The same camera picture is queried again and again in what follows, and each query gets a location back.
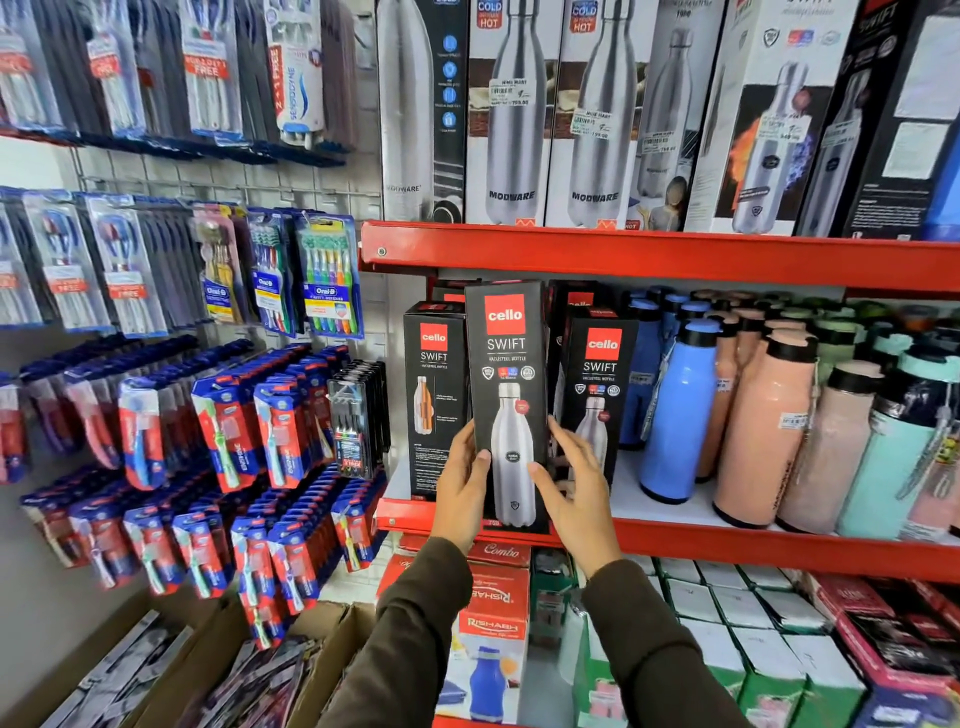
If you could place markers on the person's right hand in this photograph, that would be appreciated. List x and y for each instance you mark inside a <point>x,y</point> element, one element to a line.
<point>581,510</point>

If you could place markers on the person's left hand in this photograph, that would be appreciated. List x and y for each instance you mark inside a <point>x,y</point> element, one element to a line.
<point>457,495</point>

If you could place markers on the person's right thumb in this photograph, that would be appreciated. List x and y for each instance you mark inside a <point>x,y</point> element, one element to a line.
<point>541,480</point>

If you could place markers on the person's left thumb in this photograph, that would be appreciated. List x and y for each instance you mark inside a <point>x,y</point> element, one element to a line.
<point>481,466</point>

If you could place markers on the tall black bottle box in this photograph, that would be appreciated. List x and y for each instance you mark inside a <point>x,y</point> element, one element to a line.
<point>507,352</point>

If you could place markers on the person's left forearm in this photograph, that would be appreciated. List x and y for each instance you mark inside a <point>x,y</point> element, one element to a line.
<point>409,637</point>

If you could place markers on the person's right forearm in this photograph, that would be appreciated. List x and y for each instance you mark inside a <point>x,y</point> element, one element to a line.
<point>652,652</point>

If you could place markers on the flat red box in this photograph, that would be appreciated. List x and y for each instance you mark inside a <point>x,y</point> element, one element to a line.
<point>502,551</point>

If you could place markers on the black bottle box orange picture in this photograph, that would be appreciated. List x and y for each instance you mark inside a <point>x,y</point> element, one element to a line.
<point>435,375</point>

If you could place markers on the green box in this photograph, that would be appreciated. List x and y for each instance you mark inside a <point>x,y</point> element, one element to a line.
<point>551,592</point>

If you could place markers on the black bottle box steel picture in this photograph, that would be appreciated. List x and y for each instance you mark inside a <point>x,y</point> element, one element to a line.
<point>600,375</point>

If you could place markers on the row of black toothbrush packs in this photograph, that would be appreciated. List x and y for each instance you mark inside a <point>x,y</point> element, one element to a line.
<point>358,420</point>

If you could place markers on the small red box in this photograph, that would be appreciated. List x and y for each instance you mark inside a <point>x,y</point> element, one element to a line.
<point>391,574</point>

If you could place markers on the blue bottle black cap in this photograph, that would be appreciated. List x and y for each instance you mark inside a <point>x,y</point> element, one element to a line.
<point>642,375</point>
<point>679,420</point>

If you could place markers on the red box blue bottle picture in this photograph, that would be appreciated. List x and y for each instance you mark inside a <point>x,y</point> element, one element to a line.
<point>491,637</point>

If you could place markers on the peach bottle black cap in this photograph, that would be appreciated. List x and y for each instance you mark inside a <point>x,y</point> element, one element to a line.
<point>724,375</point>
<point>761,442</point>

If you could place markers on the red metal shelf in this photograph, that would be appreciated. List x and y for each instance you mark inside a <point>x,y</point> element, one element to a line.
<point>660,255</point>
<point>750,544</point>

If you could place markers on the stack of green-white boxes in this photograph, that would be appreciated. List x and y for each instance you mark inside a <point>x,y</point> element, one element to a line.
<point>720,630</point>

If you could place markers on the brown cardboard box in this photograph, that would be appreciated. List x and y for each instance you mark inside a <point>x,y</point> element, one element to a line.
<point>195,660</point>
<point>330,652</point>

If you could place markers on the blue pack multicolour toothbrushes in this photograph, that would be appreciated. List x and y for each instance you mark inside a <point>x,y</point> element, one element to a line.
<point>328,277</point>

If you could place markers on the rows of red-blue toothbrush packs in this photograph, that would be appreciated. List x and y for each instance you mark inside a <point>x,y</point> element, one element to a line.
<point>187,412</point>
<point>225,540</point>

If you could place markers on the blue pack teal toothbrushes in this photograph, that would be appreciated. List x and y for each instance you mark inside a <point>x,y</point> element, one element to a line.
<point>271,277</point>

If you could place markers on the pink bottle black cap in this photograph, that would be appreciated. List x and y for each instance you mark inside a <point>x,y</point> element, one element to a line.
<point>829,457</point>
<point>937,502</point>

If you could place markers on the pile of dark toothbrush packets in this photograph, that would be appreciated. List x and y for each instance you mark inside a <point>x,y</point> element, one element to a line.
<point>255,686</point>

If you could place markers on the rows of assorted coloured bottles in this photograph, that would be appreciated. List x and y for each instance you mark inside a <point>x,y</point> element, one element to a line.
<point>810,311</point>

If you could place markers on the yellow pink toothbrush pack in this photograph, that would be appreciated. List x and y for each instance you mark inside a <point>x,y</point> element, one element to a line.
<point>219,262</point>

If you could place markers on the mint green bottle black cap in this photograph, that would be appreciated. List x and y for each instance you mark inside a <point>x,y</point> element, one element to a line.
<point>885,465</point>

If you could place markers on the white steel bottle box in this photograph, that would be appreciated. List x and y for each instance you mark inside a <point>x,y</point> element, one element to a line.
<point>600,112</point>
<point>517,112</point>

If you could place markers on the grey steel bottle box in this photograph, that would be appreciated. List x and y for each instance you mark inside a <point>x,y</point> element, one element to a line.
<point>667,135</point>

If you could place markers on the stack of red-black boxes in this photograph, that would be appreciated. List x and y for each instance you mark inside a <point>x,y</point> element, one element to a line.
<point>892,630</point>

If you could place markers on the pile of grey packets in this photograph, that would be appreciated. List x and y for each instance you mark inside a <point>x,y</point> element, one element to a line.
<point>112,682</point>

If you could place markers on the dark blue box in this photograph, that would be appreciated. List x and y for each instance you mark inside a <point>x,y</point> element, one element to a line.
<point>907,711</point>

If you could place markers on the white red toothbrush pack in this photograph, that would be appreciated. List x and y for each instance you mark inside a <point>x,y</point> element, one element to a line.
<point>296,75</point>

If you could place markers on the white box with flame picture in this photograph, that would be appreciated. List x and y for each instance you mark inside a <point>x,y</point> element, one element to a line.
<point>772,112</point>

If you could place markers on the row of red-label toothbrush packs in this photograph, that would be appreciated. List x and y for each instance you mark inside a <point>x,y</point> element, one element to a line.
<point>90,262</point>

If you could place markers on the black box with steel bottle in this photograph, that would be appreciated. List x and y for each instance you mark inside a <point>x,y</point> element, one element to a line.
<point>840,150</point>

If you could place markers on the black box with white panels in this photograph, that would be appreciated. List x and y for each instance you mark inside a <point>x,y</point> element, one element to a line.
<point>911,135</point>

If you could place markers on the row of clear toothbrush packs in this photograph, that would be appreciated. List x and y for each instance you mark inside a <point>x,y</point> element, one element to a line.
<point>150,75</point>

